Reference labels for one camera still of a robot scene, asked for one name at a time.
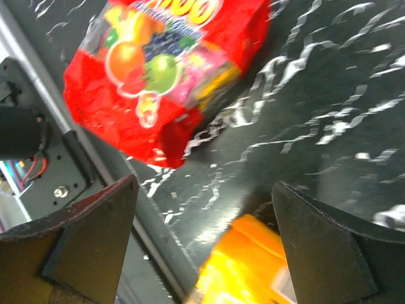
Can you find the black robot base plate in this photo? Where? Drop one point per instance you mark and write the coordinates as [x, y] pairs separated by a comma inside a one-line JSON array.
[[46, 167]]

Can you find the orange candy bag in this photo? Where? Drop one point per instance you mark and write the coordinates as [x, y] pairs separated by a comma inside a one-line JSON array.
[[247, 265]]

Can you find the red candy bag left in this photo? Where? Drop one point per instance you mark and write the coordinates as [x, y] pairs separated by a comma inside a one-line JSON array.
[[146, 73]]

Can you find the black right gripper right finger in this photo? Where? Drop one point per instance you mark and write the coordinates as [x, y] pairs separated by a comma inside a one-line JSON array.
[[336, 257]]

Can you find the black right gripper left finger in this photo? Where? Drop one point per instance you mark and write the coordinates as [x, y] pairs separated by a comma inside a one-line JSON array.
[[74, 255]]

